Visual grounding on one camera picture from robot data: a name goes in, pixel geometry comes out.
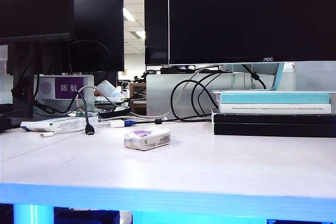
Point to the white tissue packet purple print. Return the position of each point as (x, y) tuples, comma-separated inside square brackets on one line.
[(147, 140)]

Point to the white desk partition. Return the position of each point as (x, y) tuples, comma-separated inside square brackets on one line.
[(160, 93)]

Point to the wooden box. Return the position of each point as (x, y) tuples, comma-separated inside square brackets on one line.
[(137, 108)]

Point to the white adapter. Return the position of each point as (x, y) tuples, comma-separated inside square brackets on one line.
[(116, 123)]

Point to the white bottle blue print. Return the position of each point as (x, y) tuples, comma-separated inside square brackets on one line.
[(109, 89)]

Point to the green white small box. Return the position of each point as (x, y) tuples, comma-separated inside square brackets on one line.
[(78, 114)]

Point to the black monitor matte back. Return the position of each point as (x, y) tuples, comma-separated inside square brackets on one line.
[(99, 30)]

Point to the purple name plate holder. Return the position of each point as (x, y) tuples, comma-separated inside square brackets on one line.
[(69, 87)]

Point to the teal book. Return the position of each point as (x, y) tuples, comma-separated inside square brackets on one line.
[(273, 98)]

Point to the white book printed spine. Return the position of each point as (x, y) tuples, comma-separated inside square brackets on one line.
[(275, 108)]

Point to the white printed tube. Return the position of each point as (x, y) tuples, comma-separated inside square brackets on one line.
[(60, 123)]

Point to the teal white monitor stand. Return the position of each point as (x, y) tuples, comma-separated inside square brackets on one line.
[(278, 77)]

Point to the large black AOC monitor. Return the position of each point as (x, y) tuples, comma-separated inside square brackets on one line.
[(249, 16)]

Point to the red white sticker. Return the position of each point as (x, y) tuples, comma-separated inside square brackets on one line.
[(289, 67)]

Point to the dark blue crate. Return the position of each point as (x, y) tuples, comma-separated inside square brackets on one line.
[(86, 217)]

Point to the black monitor stand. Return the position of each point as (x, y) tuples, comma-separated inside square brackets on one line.
[(23, 64)]

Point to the black monitor thin bezel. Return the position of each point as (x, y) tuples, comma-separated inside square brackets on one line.
[(34, 3)]

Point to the black device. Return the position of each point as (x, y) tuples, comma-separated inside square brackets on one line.
[(4, 124)]

